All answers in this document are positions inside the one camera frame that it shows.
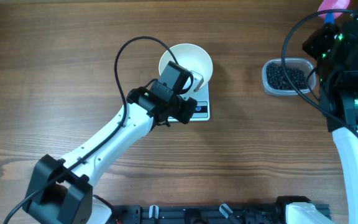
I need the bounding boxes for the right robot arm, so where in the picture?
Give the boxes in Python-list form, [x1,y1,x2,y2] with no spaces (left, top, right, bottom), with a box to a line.
[302,21,358,223]

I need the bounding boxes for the pink scoop with blue handle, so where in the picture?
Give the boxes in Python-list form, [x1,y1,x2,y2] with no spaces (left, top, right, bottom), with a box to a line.
[317,0,351,25]

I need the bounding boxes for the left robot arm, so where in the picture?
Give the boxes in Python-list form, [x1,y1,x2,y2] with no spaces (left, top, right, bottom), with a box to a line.
[22,61,203,223]

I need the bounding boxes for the left black camera cable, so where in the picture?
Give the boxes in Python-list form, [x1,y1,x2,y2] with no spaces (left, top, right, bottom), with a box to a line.
[3,36,180,224]

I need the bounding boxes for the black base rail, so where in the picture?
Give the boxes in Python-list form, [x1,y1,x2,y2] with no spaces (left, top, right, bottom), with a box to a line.
[108,203,285,224]

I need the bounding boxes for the black beans in container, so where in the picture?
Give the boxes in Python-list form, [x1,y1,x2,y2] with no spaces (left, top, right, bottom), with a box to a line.
[266,62,307,90]

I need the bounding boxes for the white digital kitchen scale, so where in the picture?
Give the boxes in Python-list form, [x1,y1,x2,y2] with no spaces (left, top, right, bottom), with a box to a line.
[181,84,211,122]

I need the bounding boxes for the black camera cable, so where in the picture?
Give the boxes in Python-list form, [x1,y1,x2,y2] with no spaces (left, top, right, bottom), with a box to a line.
[3,36,180,224]
[281,8,358,170]

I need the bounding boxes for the right black camera cable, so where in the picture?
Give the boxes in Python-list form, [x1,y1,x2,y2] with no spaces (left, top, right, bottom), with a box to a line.
[281,8,358,170]

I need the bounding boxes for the clear plastic container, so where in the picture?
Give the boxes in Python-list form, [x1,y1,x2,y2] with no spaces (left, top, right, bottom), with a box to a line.
[262,58,317,96]

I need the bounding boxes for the white bowl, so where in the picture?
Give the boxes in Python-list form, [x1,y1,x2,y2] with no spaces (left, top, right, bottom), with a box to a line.
[170,44,213,88]

